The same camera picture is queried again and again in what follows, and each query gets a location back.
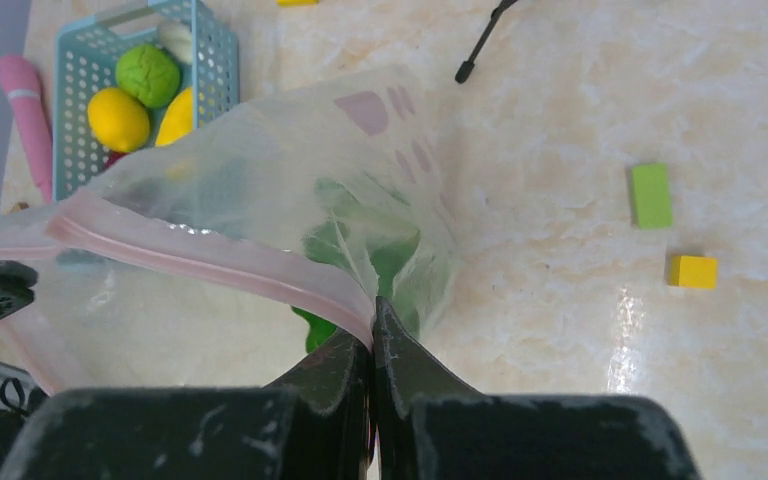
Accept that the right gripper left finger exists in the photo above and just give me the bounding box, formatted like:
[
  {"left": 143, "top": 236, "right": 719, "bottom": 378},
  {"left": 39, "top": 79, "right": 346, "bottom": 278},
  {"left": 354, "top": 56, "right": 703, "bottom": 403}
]
[{"left": 266, "top": 329, "right": 371, "bottom": 479}]

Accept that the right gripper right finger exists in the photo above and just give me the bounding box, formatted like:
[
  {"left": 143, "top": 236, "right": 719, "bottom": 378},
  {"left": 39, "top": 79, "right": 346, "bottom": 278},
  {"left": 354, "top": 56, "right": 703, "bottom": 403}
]
[{"left": 372, "top": 296, "right": 483, "bottom": 479}]

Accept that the green lettuce toy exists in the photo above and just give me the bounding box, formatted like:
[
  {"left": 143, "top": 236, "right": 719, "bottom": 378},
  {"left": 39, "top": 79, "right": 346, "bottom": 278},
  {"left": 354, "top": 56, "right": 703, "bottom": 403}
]
[{"left": 302, "top": 178, "right": 454, "bottom": 338}]

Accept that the clear zip top bag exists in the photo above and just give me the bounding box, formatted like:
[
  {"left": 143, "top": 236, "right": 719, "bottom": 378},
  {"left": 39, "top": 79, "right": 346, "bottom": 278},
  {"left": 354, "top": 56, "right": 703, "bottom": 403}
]
[{"left": 0, "top": 65, "right": 458, "bottom": 394}]

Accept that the yellow mango toy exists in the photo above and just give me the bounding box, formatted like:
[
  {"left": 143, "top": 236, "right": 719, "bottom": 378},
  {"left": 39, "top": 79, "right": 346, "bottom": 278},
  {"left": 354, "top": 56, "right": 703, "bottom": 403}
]
[{"left": 154, "top": 87, "right": 194, "bottom": 147}]

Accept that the red fruit toy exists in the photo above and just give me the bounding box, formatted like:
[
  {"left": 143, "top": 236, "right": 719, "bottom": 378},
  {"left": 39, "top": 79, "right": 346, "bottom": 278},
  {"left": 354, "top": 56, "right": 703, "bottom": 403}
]
[{"left": 104, "top": 152, "right": 126, "bottom": 168}]

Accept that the pink cylinder toy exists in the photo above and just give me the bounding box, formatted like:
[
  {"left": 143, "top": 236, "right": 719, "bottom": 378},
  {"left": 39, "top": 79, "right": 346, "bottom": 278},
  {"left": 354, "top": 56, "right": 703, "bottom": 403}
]
[{"left": 0, "top": 55, "right": 53, "bottom": 203}]

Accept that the yellow lemon toy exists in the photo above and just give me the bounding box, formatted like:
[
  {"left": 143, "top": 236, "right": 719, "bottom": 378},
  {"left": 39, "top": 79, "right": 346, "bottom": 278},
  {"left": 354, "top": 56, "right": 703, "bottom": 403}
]
[{"left": 87, "top": 87, "right": 151, "bottom": 153}]

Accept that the blue plastic basket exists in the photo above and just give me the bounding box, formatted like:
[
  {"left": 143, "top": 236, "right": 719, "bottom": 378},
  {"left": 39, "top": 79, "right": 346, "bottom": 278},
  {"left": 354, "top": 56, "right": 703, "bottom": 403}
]
[{"left": 52, "top": 1, "right": 240, "bottom": 201}]

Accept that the green lime toy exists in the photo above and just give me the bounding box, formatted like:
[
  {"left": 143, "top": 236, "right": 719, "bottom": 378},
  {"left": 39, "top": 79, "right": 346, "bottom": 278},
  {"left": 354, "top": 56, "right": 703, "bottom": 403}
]
[{"left": 115, "top": 44, "right": 182, "bottom": 108}]

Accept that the yellow cube block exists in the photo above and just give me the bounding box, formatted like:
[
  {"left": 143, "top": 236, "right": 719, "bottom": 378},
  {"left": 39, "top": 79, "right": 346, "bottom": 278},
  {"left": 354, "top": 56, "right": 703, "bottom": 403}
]
[{"left": 667, "top": 255, "right": 718, "bottom": 289}]

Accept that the black microphone on tripod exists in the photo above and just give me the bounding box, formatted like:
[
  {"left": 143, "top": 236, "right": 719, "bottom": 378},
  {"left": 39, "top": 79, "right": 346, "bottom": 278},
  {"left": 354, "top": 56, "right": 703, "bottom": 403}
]
[{"left": 455, "top": 0, "right": 518, "bottom": 84}]

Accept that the green rectangular block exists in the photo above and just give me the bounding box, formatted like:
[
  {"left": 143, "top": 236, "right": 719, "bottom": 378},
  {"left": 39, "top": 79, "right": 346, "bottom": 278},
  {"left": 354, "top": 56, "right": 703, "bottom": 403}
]
[{"left": 631, "top": 163, "right": 673, "bottom": 230}]

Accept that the yellow block on table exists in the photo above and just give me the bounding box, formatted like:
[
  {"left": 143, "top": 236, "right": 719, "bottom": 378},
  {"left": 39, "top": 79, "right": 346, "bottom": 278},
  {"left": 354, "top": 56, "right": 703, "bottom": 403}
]
[{"left": 275, "top": 0, "right": 320, "bottom": 7}]

